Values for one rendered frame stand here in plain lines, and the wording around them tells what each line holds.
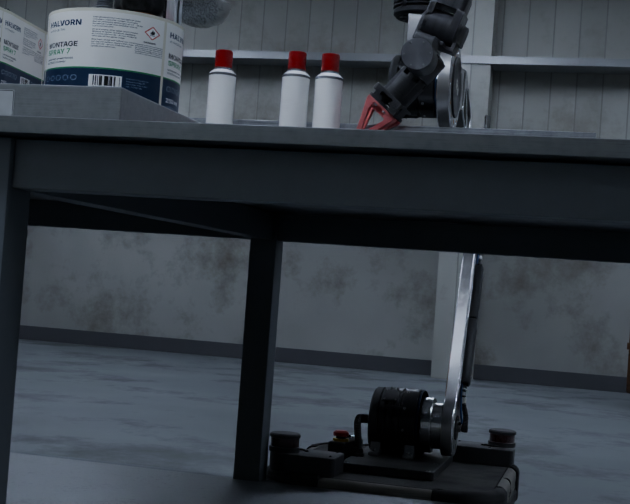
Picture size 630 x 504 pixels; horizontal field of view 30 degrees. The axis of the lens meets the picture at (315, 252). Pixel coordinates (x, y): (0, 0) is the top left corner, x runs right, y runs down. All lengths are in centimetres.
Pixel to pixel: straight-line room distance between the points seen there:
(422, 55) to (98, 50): 62
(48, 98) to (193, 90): 863
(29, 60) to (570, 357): 761
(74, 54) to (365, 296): 791
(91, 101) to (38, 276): 906
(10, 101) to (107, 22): 26
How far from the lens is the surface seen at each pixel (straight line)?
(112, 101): 145
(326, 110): 216
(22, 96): 151
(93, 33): 171
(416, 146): 127
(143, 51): 171
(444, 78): 264
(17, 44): 203
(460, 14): 215
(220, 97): 221
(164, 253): 1003
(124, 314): 1016
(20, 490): 237
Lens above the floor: 66
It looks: 2 degrees up
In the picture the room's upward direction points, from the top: 4 degrees clockwise
